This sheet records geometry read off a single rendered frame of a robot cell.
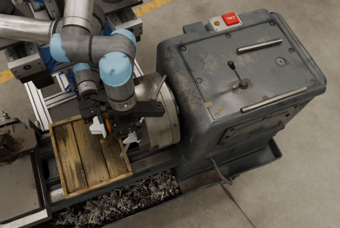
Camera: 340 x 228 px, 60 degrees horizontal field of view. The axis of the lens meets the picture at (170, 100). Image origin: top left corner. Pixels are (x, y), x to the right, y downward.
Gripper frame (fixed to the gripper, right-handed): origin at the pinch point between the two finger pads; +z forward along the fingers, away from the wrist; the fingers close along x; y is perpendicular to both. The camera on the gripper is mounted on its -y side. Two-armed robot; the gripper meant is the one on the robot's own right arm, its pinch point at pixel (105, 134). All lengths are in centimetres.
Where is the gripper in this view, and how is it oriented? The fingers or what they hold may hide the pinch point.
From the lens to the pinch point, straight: 123.3
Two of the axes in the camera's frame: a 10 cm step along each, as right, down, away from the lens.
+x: 0.6, -4.6, -8.8
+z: 3.5, 8.4, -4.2
